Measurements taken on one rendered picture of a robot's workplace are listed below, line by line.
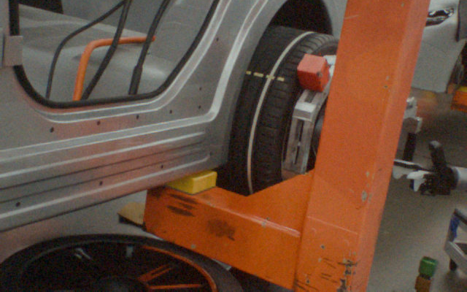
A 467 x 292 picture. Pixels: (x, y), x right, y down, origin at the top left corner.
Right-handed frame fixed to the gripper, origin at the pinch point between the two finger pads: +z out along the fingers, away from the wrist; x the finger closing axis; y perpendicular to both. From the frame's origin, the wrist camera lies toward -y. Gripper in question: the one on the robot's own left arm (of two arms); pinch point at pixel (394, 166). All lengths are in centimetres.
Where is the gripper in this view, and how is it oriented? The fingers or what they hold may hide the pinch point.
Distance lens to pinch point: 213.6
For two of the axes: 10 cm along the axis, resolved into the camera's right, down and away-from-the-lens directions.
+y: -1.6, 9.6, 2.3
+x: -2.5, -2.6, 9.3
